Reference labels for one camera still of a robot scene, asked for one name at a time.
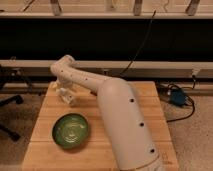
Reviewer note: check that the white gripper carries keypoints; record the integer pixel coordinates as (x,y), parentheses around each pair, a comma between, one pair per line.
(57,84)

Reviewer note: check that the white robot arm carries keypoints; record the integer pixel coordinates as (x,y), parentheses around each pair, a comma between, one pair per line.
(132,144)

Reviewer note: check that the green ceramic bowl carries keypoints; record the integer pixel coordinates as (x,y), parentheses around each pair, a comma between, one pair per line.
(70,130)

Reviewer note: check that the black office chair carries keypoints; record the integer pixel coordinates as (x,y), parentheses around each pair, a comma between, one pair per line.
(5,75)

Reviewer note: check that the blue power adapter box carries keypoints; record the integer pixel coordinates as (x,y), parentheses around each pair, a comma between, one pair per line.
(177,97)

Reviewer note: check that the white wall outlet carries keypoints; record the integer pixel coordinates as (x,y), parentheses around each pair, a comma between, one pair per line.
(106,72)

